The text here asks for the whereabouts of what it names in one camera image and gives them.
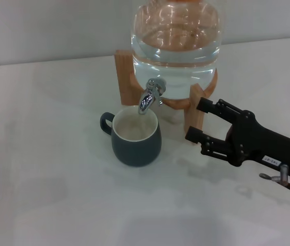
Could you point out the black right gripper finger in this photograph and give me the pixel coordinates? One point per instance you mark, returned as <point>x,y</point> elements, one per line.
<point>219,109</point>
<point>211,147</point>

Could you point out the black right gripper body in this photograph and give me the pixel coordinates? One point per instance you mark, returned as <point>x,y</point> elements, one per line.
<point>262,143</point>

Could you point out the chrome faucet with lever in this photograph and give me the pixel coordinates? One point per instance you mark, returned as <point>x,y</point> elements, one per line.
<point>146,101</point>

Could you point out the black ceramic cup white inside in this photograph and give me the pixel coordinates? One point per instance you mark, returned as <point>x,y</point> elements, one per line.
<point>137,151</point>

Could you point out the glass water dispenser jar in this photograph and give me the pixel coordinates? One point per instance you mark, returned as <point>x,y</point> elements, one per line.
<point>175,51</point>

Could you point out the wooden dispenser stand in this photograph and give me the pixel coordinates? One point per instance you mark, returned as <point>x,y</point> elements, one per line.
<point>124,82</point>

